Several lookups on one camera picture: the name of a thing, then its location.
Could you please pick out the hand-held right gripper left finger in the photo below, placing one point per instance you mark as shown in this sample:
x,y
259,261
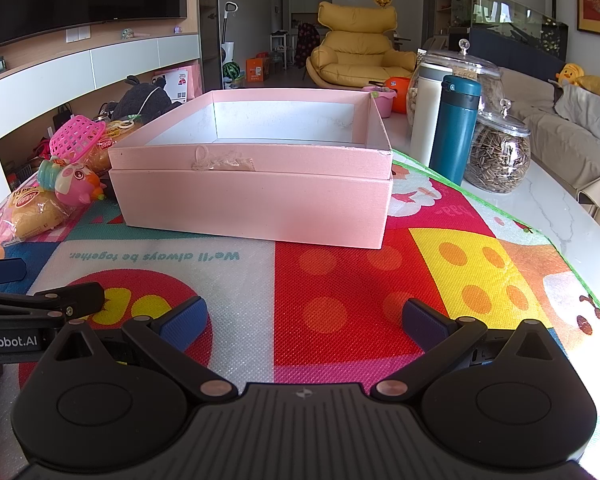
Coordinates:
x,y
184,324

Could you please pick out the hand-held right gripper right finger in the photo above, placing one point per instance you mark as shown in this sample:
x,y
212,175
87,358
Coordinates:
x,y
424,324

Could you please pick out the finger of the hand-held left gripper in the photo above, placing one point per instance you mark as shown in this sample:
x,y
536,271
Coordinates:
x,y
80,296
2,272

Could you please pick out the bread packet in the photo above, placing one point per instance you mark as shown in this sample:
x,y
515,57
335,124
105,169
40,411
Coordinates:
x,y
37,212
102,152

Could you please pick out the pink pig toy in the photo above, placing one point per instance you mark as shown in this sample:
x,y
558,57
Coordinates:
x,y
75,182

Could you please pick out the pink cardboard box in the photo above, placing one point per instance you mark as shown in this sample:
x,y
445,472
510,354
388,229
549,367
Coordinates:
x,y
250,195

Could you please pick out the pink toy basket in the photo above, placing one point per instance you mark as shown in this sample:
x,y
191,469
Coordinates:
x,y
77,135

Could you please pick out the black plush toy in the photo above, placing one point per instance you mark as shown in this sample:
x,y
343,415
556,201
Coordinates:
x,y
140,100

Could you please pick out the colourful printed play mat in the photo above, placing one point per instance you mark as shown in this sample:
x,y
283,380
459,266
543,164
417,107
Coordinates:
x,y
330,280

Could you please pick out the small glass seed jar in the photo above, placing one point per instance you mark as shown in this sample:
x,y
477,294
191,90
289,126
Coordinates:
x,y
500,160

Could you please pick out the teal bottle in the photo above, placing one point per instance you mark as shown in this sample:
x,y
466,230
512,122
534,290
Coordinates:
x,y
452,135

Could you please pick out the white bottle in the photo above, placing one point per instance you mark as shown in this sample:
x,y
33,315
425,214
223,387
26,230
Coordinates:
x,y
422,120

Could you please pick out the pink toy bowl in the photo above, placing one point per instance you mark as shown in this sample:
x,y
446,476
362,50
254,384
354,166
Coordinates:
x,y
382,102

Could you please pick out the orange bucket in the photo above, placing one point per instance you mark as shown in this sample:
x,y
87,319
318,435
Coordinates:
x,y
401,95

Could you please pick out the beige sofa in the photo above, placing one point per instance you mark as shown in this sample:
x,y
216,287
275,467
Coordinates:
x,y
565,140

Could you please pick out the white SF package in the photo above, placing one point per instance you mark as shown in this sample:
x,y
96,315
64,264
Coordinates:
x,y
182,82

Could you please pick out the white and wood cabinet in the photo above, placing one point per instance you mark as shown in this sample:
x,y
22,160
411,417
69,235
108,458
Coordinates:
x,y
125,60

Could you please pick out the watermelon ball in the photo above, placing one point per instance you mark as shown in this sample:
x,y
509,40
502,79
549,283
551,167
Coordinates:
x,y
231,71

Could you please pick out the large glass jar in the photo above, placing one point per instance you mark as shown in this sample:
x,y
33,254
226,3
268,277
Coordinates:
x,y
482,72

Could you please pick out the orange cardboard box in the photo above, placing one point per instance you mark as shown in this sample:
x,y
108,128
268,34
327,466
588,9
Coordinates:
x,y
256,70

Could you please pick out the small green figurine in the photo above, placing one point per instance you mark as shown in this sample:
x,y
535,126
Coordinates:
x,y
128,34

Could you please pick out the grey sofa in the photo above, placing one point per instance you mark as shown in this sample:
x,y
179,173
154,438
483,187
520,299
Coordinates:
x,y
590,110

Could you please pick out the white stick vacuum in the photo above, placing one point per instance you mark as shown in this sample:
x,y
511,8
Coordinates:
x,y
227,50

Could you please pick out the dark blue cabinet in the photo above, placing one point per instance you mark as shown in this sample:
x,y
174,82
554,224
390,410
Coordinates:
x,y
505,55

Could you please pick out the yellow armchair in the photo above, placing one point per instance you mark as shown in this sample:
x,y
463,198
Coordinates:
x,y
355,50

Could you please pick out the white stool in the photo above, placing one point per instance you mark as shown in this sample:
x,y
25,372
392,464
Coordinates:
x,y
281,52

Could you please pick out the yellow duck plush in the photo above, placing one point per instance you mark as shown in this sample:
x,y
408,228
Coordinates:
x,y
570,74

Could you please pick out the black red patterned blanket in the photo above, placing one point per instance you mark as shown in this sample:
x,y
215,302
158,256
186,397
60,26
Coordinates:
x,y
307,42

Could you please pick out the glass fish tank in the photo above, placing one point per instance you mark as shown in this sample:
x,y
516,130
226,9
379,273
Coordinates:
x,y
520,15

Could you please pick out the white wall switch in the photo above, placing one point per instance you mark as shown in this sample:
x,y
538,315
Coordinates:
x,y
77,35

